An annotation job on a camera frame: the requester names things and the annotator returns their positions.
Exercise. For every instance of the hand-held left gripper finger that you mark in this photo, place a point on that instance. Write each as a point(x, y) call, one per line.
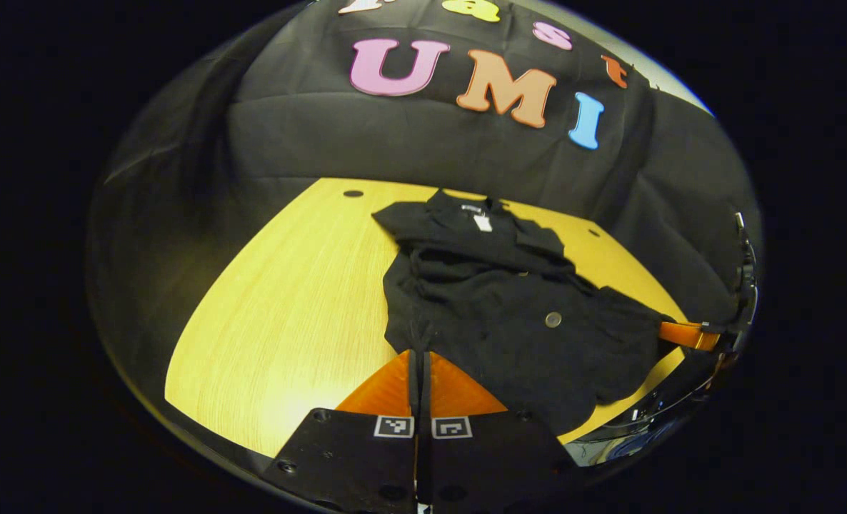
point(425, 392)
point(413, 392)

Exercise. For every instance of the black button jacket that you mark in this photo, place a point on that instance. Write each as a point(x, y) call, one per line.
point(480, 314)

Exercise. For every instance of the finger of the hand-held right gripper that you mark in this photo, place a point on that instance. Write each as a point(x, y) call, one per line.
point(684, 334)

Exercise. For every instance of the black backdrop cloth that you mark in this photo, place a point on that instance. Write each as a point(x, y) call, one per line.
point(366, 135)

